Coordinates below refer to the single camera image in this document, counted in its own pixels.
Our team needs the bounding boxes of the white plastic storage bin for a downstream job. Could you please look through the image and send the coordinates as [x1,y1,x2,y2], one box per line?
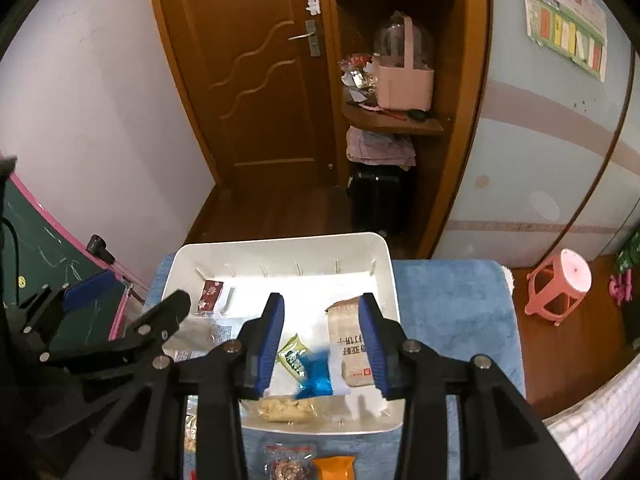
[162,233,404,436]

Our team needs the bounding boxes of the orange white snack packet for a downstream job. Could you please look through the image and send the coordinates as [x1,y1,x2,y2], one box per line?
[312,456,356,480]

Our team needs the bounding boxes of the green chalkboard pink frame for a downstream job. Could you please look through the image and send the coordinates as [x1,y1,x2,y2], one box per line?
[2,174,134,350]

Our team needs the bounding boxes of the blue white snack packet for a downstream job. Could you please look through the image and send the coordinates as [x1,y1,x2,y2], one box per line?
[295,349,333,400]

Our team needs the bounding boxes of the brown wooden door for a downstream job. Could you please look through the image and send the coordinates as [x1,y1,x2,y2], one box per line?
[152,0,338,191]

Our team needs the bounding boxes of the upper walnut date packet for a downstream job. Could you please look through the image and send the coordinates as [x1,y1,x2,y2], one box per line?
[264,443,316,480]

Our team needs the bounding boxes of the yellow puffed rice cake packet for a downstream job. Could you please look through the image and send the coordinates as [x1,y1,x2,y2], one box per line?
[257,396,317,424]

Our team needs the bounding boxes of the brown soda cracker packet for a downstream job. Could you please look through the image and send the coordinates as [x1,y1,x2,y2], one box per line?
[326,297,373,388]

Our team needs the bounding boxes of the pink plastic stool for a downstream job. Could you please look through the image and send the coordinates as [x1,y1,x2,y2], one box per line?
[524,248,592,326]

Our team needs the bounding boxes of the pink basket clear dome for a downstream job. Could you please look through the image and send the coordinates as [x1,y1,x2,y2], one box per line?
[373,12,435,112]

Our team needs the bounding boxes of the large clear bread bag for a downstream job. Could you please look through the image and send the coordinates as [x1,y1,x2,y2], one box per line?
[163,316,244,362]

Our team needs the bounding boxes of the wooden corner shelf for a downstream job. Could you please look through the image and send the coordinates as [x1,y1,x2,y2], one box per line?
[330,0,491,258]

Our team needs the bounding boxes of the white checked bedding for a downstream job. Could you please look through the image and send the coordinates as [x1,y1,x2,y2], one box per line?
[544,356,640,479]

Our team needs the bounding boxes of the blue fuzzy table cloth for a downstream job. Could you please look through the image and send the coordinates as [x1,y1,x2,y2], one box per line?
[144,253,526,480]

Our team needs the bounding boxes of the colourful wall poster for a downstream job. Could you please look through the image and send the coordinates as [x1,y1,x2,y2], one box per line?
[524,0,608,81]

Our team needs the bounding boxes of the small dark red packet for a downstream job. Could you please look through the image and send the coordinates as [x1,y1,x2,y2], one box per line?
[196,280,224,315]

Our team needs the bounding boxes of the pink toy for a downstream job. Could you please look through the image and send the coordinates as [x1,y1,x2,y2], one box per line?
[608,269,632,307]

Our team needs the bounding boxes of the folded pink clothes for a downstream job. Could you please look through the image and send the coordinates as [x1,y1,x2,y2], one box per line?
[346,127,416,167]

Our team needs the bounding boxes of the green snack packet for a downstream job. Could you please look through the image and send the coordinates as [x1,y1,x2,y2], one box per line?
[277,334,311,384]

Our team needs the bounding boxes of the light blue wardrobe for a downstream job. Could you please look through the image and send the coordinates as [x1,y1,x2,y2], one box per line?
[435,0,639,268]

